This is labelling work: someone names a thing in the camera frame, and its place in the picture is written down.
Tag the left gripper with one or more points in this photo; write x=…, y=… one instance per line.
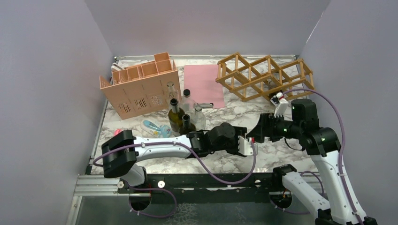
x=240, y=131

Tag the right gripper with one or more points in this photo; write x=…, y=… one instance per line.
x=265, y=127

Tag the dark bottle black cap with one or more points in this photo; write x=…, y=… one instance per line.
x=187, y=126

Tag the large clear glass jar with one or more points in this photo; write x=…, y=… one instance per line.
x=187, y=104

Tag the dark bottle silver neck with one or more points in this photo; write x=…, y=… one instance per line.
x=175, y=115

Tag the clear glass bottle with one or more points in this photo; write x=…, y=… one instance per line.
x=173, y=92

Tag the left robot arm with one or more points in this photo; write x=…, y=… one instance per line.
x=123, y=150

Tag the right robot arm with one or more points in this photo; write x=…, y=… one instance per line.
x=340, y=207

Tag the wooden wine rack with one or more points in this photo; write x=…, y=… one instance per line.
x=264, y=77

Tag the pink capped small bottle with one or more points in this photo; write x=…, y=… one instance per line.
x=117, y=132

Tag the light blue toy package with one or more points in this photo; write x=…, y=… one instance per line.
x=158, y=131

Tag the pink clipboard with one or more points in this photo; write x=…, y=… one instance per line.
x=200, y=80

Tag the peach plastic organizer basket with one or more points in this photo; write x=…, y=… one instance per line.
x=141, y=88

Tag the white item behind basket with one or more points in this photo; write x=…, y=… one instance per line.
x=115, y=67

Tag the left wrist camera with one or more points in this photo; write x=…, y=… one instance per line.
x=246, y=147

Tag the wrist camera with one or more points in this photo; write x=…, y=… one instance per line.
x=280, y=103
x=246, y=147

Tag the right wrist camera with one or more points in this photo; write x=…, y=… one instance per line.
x=280, y=103

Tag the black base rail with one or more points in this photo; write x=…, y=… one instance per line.
x=202, y=188

